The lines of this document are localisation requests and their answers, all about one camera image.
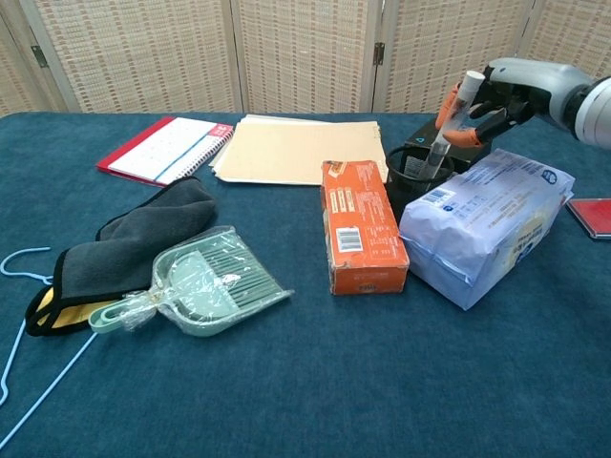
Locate red spiral desk calendar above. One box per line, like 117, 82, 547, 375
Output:
95, 115, 236, 187

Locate black mesh pen holder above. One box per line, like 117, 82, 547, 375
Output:
385, 144, 457, 212

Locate pale cream file folder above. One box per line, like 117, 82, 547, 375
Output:
207, 114, 336, 183

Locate blue white tissue pack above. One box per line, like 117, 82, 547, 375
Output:
397, 147, 577, 313

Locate orange cardboard box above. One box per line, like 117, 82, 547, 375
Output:
320, 158, 411, 298

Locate clear plastic tube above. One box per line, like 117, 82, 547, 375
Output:
425, 70, 486, 179

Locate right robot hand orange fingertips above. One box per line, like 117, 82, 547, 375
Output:
434, 56, 594, 150

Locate grey cloth yellow lining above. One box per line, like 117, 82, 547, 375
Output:
24, 176, 219, 338

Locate light blue wire hanger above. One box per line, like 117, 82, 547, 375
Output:
0, 245, 99, 452

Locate red stamp pad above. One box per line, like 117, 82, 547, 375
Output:
566, 197, 611, 240

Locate manila file folder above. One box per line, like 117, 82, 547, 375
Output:
214, 119, 386, 187

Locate black product box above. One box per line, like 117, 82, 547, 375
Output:
402, 118, 495, 176

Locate woven folding screen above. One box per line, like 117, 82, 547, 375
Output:
0, 0, 611, 116

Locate green dustpan brush set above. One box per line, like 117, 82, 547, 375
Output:
88, 224, 295, 339

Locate blue felt table cover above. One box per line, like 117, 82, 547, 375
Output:
0, 111, 611, 458

